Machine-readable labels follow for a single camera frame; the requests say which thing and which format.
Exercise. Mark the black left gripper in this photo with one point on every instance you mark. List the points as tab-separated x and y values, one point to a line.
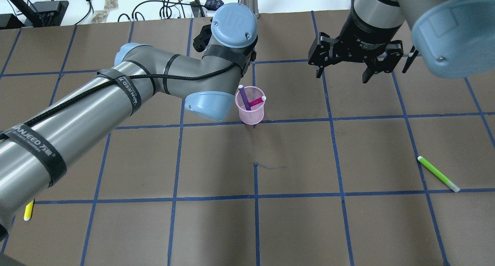
201	39

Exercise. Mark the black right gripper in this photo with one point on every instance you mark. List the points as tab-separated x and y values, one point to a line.
363	38

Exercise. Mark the purple marker pen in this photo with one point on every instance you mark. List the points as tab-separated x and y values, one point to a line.
244	97

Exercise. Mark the pink marker pen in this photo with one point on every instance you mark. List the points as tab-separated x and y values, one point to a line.
257	101

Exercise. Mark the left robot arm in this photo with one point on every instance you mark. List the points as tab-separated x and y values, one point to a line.
36	154

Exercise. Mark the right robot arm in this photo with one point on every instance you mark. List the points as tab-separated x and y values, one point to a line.
455	38

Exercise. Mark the pink mesh cup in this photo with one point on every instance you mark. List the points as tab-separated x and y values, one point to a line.
257	113

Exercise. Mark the green marker pen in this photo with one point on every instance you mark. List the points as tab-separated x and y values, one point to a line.
438	174

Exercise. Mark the yellow marker pen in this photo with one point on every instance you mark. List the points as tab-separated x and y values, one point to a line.
28	211

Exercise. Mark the black camera stand base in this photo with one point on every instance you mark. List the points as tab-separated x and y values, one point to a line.
51	13

